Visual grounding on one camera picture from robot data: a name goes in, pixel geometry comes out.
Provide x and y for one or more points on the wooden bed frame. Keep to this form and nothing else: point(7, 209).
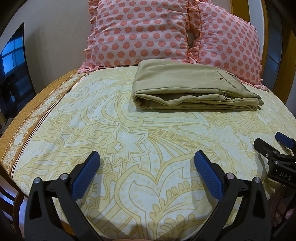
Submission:
point(13, 206)

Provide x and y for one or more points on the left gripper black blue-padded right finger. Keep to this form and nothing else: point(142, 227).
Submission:
point(242, 211)

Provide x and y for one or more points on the khaki beige pants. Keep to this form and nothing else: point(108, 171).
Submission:
point(164, 84)

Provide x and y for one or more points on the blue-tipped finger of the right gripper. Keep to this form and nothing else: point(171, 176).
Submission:
point(285, 140)

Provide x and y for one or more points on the dark window with blue panes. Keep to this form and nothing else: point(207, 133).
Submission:
point(16, 84)

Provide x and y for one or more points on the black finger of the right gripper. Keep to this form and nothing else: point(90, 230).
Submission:
point(265, 149)

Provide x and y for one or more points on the yellow framed wall niche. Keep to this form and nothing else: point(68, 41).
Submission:
point(275, 23)

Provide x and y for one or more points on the right pink polka-dot pillow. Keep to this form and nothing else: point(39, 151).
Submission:
point(225, 41)

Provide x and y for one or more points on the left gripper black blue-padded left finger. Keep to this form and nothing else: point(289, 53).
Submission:
point(69, 187)

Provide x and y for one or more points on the yellow patterned bed sheet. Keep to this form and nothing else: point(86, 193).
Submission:
point(147, 185)

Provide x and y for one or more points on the left pink polka-dot pillow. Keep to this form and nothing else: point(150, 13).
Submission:
point(124, 33)

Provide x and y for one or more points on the pink polka-dot pillow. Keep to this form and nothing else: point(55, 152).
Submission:
point(225, 41)
point(124, 33)

